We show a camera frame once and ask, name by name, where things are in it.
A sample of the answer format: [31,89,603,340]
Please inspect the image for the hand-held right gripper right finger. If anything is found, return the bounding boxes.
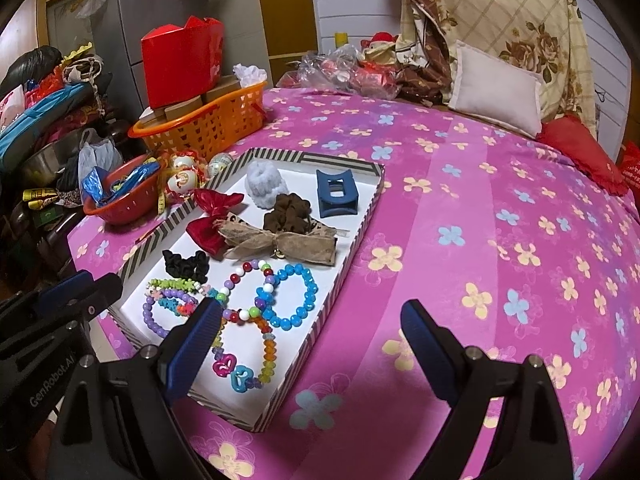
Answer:
[400,299,576,480]

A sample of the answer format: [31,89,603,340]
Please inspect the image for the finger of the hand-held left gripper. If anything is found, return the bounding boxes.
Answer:
[0,269,96,327]
[0,274,124,362]

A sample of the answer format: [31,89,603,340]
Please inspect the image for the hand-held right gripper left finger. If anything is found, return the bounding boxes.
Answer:
[50,296,224,480]

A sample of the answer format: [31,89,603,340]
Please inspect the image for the rainbow bracelet with heart charms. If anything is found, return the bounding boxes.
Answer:
[211,312,279,394]

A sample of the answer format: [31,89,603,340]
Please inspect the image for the burlap bow hair clip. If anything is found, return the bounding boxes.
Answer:
[217,216,351,267]

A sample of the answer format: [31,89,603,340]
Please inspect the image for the striped-edge white tray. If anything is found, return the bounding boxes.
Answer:
[106,146,387,433]

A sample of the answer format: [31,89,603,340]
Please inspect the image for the person's left forearm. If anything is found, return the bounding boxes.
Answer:
[15,422,58,480]

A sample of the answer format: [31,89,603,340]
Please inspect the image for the black scrunchie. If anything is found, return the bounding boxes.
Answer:
[162,249,210,284]

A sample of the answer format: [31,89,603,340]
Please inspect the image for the red plastic colander bowl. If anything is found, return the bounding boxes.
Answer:
[82,154,164,225]

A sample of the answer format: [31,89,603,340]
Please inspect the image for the yellow snack packet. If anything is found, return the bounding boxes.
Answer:
[22,187,59,211]

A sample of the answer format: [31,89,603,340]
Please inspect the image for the pink floral blanket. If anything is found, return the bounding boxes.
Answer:
[67,85,640,480]

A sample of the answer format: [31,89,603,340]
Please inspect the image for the blue foil packet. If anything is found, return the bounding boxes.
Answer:
[82,162,156,206]

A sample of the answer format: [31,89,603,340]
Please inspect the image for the red bow hair clip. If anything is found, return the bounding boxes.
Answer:
[186,188,247,255]

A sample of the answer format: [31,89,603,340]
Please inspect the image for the steel bowl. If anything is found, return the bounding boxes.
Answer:
[20,132,86,177]

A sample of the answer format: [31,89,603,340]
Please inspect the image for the grey plastic bag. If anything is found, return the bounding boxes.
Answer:
[79,128,124,181]

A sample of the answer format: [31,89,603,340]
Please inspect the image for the brown scrunchie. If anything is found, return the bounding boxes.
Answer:
[263,192,314,236]

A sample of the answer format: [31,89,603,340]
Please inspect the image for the blue hair claw clip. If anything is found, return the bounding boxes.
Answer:
[316,169,359,220]

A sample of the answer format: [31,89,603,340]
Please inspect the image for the blue pouch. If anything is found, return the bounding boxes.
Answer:
[0,82,99,162]

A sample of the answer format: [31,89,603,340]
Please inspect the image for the light blue fluffy scrunchie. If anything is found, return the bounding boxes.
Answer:
[246,160,287,209]

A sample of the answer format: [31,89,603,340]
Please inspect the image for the orange plastic basket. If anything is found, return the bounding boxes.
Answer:
[128,80,267,160]

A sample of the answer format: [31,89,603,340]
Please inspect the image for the black leather bag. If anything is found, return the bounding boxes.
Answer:
[0,45,64,107]

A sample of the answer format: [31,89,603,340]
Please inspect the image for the patterned cloth bag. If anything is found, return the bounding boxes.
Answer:
[60,42,106,87]

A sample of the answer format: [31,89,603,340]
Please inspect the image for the red gift bag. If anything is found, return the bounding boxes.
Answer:
[141,16,225,110]

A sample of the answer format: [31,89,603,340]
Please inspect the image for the red cushion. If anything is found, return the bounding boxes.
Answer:
[537,115,631,196]

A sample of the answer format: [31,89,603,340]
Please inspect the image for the white crumpled plastic bag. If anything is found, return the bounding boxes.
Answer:
[232,62,270,89]

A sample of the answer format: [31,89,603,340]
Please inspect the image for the white pillow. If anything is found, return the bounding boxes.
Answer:
[447,40,546,137]

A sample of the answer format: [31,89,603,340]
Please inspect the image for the clear plastic bag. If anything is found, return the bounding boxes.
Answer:
[277,45,401,102]

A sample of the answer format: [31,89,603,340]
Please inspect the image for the red santa doll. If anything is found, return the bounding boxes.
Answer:
[360,31,401,66]

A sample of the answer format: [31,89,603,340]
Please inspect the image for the yellow wooden door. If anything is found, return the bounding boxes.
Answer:
[257,0,321,59]

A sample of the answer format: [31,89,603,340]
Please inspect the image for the beige floral quilt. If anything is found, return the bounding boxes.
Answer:
[380,0,599,137]

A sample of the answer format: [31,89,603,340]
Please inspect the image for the star bead bracelet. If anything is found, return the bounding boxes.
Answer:
[147,290,201,319]

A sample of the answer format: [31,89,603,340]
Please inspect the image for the purple beaded bracelet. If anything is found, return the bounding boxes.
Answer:
[142,287,201,344]

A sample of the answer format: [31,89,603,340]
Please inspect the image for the multicolour round bead bracelet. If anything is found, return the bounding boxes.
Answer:
[216,258,281,325]

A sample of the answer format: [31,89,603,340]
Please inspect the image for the green beaded bracelet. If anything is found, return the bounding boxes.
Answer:
[146,276,201,294]

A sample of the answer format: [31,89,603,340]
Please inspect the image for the blue beaded bracelet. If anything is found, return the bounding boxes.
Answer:
[255,262,320,332]

